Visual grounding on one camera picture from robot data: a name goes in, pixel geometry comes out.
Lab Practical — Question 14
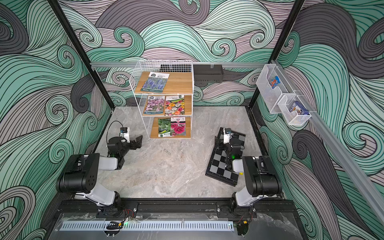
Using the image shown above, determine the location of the blue red item in bin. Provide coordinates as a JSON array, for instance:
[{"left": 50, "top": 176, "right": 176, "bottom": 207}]
[{"left": 270, "top": 76, "right": 281, "bottom": 89}]

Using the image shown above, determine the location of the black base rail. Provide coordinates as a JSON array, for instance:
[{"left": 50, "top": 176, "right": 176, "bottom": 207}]
[{"left": 58, "top": 198, "right": 299, "bottom": 220}]

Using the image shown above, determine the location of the lower clear wall bin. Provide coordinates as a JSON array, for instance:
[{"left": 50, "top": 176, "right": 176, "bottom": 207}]
[{"left": 278, "top": 94, "right": 312, "bottom": 126}]

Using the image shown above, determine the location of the clear wall bin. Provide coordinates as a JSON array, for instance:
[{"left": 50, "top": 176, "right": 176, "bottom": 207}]
[
  {"left": 257, "top": 64, "right": 288, "bottom": 114},
  {"left": 278, "top": 94, "right": 312, "bottom": 126}
]

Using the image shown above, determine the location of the upper clear wall bin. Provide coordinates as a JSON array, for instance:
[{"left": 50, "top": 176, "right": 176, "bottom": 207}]
[{"left": 257, "top": 64, "right": 288, "bottom": 114}]

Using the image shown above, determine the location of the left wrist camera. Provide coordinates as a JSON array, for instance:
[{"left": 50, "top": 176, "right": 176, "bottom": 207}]
[{"left": 120, "top": 127, "right": 130, "bottom": 143}]

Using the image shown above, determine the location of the black white chessboard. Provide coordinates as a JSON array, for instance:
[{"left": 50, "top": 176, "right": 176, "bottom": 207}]
[{"left": 206, "top": 127, "right": 246, "bottom": 187}]

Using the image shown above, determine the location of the magenta flower seed packet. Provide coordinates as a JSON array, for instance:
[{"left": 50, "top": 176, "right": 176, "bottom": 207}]
[{"left": 171, "top": 117, "right": 186, "bottom": 137}]

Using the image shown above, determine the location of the white wire shelf rack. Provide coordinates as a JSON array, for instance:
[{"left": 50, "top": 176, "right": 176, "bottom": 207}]
[{"left": 130, "top": 60, "right": 194, "bottom": 139}]

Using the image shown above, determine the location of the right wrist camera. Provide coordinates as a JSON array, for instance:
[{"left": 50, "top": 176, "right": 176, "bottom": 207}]
[{"left": 223, "top": 128, "right": 232, "bottom": 144}]

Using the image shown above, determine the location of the green leaf seed packet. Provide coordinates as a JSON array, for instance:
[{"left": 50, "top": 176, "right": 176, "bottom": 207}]
[{"left": 158, "top": 118, "right": 172, "bottom": 138}]

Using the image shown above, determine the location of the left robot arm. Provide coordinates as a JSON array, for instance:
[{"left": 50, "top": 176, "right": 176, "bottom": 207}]
[{"left": 56, "top": 135, "right": 143, "bottom": 207}]

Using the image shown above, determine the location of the pink flower seed packet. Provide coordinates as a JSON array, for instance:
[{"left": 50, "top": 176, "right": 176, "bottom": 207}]
[{"left": 143, "top": 96, "right": 165, "bottom": 115}]

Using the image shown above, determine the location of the lavender seed packet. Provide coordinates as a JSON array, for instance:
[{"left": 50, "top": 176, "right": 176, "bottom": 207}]
[{"left": 141, "top": 72, "right": 170, "bottom": 93}]

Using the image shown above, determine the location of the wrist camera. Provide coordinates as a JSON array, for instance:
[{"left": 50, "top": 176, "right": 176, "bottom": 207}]
[
  {"left": 120, "top": 127, "right": 130, "bottom": 143},
  {"left": 223, "top": 128, "right": 232, "bottom": 144}
]

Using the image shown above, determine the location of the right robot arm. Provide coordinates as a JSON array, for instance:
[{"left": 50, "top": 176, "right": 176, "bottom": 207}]
[{"left": 215, "top": 138, "right": 282, "bottom": 209}]

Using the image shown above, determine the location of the black wall bin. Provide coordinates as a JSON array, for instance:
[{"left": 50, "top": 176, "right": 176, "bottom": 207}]
[{"left": 193, "top": 65, "right": 224, "bottom": 87}]

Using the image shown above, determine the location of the grey slotted cable duct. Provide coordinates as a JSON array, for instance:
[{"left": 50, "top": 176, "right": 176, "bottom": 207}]
[{"left": 59, "top": 221, "right": 235, "bottom": 232}]

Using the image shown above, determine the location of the mixed colour flower seed packet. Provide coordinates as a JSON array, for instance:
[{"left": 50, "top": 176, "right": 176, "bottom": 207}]
[{"left": 165, "top": 95, "right": 185, "bottom": 116}]

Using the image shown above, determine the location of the blue card box in bin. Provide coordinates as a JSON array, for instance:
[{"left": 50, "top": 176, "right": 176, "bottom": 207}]
[{"left": 289, "top": 101, "right": 310, "bottom": 115}]

